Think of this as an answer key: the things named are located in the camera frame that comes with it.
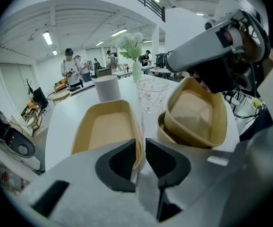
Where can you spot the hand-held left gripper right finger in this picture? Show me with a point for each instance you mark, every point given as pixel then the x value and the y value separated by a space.
pixel 169 167

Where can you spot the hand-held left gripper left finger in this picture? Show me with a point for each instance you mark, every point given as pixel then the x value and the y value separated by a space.
pixel 103 167

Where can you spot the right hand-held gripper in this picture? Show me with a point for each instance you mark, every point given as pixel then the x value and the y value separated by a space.
pixel 235 38

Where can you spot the brown paper tray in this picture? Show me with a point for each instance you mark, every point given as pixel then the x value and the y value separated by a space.
pixel 193 112
pixel 110 131
pixel 162 132

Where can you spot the person's right hand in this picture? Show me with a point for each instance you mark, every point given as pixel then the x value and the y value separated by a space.
pixel 271 61

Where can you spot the round white side table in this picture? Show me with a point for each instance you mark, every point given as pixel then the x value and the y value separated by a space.
pixel 161 71

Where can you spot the clear glass cup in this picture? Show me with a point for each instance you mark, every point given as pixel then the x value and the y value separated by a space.
pixel 151 96

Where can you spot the pale green vase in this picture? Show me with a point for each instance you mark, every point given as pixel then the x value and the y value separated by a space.
pixel 137 71

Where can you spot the white flower bouquet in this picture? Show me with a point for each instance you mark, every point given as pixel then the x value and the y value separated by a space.
pixel 130 45

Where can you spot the grey mug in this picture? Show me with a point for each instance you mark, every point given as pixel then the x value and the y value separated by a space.
pixel 108 89

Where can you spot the wooden coffee table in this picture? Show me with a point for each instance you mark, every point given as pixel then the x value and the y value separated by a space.
pixel 60 98

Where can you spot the white top desk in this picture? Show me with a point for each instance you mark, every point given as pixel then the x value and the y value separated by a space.
pixel 82 87

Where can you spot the black balcony railing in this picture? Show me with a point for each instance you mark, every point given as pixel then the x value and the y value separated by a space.
pixel 148 1

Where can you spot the low wooden shelf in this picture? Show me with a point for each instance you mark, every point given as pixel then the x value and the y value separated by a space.
pixel 32 117

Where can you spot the orange sofa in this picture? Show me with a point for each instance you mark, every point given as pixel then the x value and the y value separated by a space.
pixel 59 85

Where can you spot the black monitor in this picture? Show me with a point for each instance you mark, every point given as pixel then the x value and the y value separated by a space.
pixel 40 97

